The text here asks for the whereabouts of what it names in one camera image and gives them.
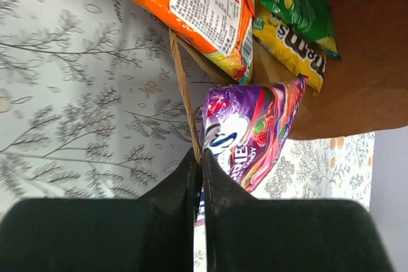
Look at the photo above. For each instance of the yellow snack packet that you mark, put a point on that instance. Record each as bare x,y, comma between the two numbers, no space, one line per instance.
298,56

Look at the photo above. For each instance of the red brown paper bag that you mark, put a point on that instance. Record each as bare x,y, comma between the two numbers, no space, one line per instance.
366,90

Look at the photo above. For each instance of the purple Fox's candy bag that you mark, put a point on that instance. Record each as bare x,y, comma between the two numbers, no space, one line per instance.
246,126

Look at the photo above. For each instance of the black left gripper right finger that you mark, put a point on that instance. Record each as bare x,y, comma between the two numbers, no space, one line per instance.
249,234

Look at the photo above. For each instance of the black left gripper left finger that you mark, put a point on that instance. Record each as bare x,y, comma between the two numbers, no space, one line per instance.
151,233

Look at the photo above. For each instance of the teal green snack packet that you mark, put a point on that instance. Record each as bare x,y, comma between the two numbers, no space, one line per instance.
311,19

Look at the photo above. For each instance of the orange Fox's candy bag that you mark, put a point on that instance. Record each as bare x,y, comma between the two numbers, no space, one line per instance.
221,30

